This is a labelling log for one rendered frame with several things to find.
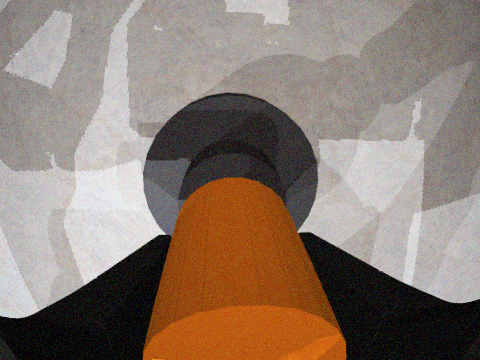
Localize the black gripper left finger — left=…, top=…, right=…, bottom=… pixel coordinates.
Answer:
left=0, top=235, right=172, bottom=360

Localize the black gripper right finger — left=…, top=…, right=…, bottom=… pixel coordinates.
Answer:
left=299, top=232, right=480, bottom=360

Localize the orange knob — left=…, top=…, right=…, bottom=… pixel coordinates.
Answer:
left=143, top=177, right=347, bottom=360

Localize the dark grey round pedestal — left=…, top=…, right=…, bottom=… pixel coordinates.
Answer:
left=143, top=93, right=317, bottom=237

